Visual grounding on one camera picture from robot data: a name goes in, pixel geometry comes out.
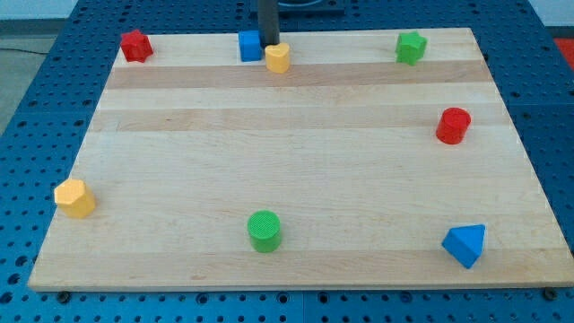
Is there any green cylinder block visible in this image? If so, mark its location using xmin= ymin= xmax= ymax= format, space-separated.
xmin=248 ymin=210 xmax=282 ymax=253

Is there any red cylinder block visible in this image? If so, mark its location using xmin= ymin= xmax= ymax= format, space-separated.
xmin=435 ymin=107 xmax=472 ymax=144

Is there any yellow hexagon block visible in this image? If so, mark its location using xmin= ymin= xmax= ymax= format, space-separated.
xmin=54 ymin=179 xmax=96 ymax=219

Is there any blue triangle block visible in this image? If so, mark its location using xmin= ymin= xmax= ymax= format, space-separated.
xmin=441 ymin=224 xmax=486 ymax=269

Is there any red star block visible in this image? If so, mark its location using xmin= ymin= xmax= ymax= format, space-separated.
xmin=120 ymin=29 xmax=153 ymax=63

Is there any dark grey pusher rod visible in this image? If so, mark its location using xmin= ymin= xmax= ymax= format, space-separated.
xmin=257 ymin=0 xmax=280 ymax=48

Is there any wooden board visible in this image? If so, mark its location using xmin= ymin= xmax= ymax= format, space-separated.
xmin=29 ymin=28 xmax=573 ymax=292

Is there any yellow heart block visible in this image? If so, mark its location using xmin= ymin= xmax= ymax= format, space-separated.
xmin=265 ymin=42 xmax=291 ymax=74

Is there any blue cube block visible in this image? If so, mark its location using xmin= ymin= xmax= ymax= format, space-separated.
xmin=238 ymin=31 xmax=262 ymax=62

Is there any green star block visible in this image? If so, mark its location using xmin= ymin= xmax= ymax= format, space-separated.
xmin=396 ymin=31 xmax=428 ymax=65

